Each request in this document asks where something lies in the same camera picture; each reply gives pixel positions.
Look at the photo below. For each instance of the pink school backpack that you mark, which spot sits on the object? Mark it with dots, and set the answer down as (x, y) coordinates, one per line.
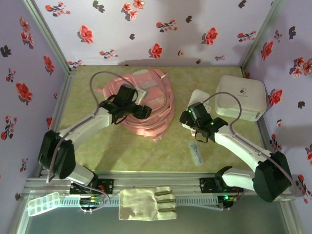
(156, 114)

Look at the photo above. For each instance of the white rectangular pencil case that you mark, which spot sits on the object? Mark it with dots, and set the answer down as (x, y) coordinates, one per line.
(198, 96)

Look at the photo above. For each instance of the clear plastic tube case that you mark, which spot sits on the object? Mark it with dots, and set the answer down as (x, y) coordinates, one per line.
(196, 153)

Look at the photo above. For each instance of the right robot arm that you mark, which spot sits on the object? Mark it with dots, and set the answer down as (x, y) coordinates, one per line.
(239, 148)

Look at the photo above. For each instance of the white storage box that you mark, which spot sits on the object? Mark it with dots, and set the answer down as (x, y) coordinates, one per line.
(241, 97)

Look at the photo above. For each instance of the small controller circuit board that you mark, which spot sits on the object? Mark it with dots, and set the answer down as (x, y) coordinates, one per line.
(91, 200)
(228, 198)

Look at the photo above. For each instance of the beige cloth glove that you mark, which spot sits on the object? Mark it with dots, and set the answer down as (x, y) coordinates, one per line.
(139, 204)

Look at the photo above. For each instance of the white tape packet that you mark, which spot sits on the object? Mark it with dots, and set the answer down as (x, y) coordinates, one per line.
(292, 197)

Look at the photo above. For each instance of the clear plastic organizer box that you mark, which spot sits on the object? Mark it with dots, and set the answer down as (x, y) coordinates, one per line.
(44, 203)

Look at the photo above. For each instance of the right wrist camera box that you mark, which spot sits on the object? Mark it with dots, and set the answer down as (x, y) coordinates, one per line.
(207, 108)

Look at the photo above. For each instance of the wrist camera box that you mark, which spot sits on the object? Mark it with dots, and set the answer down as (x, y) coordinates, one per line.
(207, 108)
(141, 93)

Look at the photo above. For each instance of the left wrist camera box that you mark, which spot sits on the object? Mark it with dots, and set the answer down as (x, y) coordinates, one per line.
(141, 93)

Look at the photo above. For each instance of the aluminium table side rail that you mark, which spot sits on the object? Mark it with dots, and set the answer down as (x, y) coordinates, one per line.
(64, 92)
(262, 126)

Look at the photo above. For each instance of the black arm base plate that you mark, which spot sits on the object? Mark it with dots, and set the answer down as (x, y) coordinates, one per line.
(107, 185)
(207, 185)

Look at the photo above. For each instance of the long aluminium cross rail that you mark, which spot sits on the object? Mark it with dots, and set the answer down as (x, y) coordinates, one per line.
(156, 181)

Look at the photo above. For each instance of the aluminium upright post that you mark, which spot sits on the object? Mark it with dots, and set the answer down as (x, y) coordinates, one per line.
(262, 31)
(46, 31)

